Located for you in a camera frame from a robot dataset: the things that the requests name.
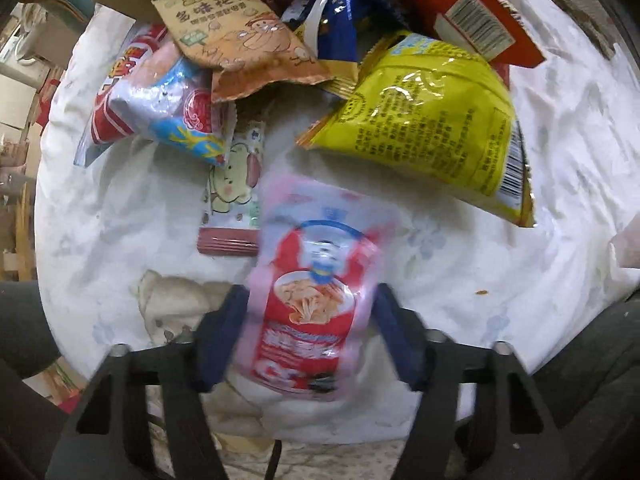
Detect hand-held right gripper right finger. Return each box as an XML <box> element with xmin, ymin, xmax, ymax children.
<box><xmin>372</xmin><ymin>282</ymin><xmax>596</xmax><ymax>480</ymax></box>

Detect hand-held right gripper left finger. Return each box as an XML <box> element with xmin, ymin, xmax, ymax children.
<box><xmin>45</xmin><ymin>285</ymin><xmax>251</xmax><ymax>480</ymax></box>

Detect red pink snack packet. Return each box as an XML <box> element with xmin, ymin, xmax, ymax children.
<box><xmin>247</xmin><ymin>172</ymin><xmax>401</xmax><ymax>403</ymax></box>

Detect large yellow snack packet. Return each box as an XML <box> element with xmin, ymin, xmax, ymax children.
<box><xmin>295</xmin><ymin>30</ymin><xmax>538</xmax><ymax>228</ymax></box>

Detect red white blue snack packet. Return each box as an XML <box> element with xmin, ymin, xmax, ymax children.
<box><xmin>74</xmin><ymin>22</ymin><xmax>236</xmax><ymax>168</ymax></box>

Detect tan peanut snack packet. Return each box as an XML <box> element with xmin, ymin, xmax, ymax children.
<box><xmin>151</xmin><ymin>0</ymin><xmax>336</xmax><ymax>105</ymax></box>

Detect white floral bed sheet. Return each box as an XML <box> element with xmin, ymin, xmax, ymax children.
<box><xmin>32</xmin><ymin>0</ymin><xmax>640</xmax><ymax>451</ymax></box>

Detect cartoon bear sausage packet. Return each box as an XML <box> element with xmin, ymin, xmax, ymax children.
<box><xmin>197</xmin><ymin>120</ymin><xmax>266</xmax><ymax>258</ymax></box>

